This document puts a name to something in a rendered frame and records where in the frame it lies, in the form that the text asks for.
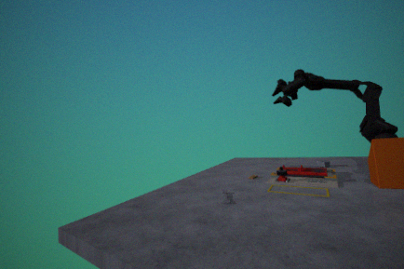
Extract black wheel with grey hub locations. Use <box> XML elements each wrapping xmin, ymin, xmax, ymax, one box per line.
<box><xmin>276</xmin><ymin>169</ymin><xmax>287</xmax><ymax>176</ymax></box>

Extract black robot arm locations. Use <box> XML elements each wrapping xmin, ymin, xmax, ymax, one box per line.
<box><xmin>291</xmin><ymin>69</ymin><xmax>398</xmax><ymax>142</ymax></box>

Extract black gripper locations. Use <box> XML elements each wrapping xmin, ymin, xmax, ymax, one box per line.
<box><xmin>272</xmin><ymin>79</ymin><xmax>297</xmax><ymax>107</ymax></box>

